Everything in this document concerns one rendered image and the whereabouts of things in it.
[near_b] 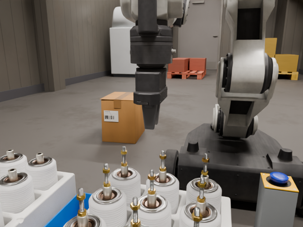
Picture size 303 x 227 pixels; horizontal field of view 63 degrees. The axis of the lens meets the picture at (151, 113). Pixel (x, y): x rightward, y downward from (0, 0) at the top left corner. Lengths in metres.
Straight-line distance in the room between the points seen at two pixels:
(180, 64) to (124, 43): 1.33
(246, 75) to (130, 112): 0.92
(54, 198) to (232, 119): 0.77
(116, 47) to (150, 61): 5.32
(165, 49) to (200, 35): 7.90
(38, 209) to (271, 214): 0.62
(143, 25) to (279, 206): 0.49
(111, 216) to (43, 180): 0.32
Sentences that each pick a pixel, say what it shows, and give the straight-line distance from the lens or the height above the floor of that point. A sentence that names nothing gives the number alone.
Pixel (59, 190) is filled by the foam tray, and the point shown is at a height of 0.17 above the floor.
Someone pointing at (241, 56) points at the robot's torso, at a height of 0.59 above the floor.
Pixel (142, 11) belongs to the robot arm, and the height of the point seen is 0.68.
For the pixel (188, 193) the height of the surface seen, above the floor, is 0.24.
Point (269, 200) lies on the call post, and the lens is 0.66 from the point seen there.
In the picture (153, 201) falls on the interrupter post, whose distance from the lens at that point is 0.63.
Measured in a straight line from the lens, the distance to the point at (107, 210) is 0.65.
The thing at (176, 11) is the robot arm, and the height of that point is 0.69.
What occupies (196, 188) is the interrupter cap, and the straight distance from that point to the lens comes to 0.71.
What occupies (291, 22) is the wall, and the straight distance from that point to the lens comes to 7.63.
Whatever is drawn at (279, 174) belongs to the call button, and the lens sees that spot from 0.67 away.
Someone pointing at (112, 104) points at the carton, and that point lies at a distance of 1.65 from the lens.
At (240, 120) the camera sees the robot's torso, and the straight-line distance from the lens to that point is 1.15.
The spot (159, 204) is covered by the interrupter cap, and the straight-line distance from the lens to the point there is 0.64.
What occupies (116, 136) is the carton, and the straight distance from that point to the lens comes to 1.70.
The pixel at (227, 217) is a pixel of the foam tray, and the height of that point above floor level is 0.18.
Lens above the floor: 0.62
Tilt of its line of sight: 14 degrees down
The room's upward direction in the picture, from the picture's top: straight up
